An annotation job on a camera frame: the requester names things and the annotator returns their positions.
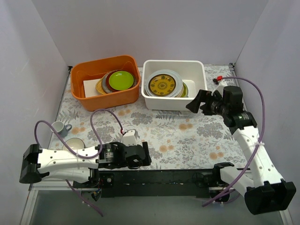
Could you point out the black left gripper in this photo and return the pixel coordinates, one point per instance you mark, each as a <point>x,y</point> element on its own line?
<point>131,154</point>

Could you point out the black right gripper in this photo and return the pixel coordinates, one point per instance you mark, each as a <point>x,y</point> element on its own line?
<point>205,103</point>

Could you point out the green polka dot plate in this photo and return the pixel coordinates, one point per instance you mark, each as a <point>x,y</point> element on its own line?
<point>185,91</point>

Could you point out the white scalloped paper plate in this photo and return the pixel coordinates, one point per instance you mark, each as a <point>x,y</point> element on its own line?
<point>179,83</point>

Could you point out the yellow brown patterned plate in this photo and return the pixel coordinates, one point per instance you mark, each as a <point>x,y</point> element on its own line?
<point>162,85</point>

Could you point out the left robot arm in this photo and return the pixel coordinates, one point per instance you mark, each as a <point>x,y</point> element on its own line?
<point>83,166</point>

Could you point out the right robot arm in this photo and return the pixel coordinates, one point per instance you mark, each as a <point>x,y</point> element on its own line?
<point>266,191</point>

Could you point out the grey plate in bin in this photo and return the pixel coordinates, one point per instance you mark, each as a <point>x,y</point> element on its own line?
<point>104,86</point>

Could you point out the white paper in bin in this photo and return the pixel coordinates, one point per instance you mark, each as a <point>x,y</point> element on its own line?
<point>90,88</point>

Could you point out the woven mat in bin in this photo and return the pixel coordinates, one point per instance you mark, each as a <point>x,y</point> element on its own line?
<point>99,88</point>

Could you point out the dark red plate in bin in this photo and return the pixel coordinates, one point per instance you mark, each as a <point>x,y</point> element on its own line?
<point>107,83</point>

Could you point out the green round plate in bin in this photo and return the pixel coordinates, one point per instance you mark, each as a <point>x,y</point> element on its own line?
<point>121,80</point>

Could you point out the floral patterned table mat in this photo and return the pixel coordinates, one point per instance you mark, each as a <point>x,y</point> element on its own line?
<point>176,140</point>

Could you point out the small white bowl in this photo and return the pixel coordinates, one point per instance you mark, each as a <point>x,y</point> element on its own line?
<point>75,143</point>

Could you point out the teal white dotted mug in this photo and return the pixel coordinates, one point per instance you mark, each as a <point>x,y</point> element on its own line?
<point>61,128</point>

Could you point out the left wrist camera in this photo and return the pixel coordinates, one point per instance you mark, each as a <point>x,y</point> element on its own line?
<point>130,138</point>

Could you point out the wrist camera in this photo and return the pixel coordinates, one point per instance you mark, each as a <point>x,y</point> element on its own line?
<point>220,83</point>
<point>130,138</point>

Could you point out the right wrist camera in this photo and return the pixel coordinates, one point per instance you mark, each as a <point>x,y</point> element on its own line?
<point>220,83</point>

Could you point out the aluminium frame rail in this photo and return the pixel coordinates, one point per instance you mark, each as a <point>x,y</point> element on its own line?
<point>52,202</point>

